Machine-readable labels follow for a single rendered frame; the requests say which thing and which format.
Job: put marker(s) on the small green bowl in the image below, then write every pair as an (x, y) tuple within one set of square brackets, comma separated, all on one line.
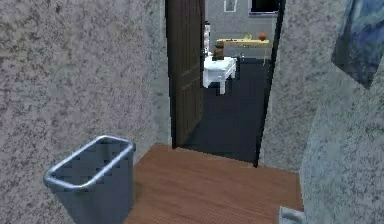
[(247, 36)]

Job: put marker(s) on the dark window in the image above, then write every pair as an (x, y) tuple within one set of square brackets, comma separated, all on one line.
[(264, 6)]

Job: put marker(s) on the yellow wooden desk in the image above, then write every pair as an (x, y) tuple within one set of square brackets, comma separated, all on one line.
[(245, 42)]

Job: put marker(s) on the brown teddy bear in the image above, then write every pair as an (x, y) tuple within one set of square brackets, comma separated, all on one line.
[(218, 52)]

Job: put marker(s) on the small white framed picture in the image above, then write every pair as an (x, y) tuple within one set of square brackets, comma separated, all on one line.
[(230, 5)]

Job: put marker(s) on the dark brown room door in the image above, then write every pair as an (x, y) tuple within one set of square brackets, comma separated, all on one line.
[(185, 70)]

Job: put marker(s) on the grey metal waste bin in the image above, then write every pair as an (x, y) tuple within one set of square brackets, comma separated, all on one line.
[(96, 186)]

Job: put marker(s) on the pale grey fixture corner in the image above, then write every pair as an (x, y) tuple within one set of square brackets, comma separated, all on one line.
[(290, 216)]

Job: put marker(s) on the orange ball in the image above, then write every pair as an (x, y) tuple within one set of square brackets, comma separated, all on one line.
[(262, 36)]

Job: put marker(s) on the white low table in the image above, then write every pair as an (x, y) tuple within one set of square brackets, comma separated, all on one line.
[(218, 70)]

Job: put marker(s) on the blue framed wall picture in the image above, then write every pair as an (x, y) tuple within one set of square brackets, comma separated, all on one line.
[(361, 40)]

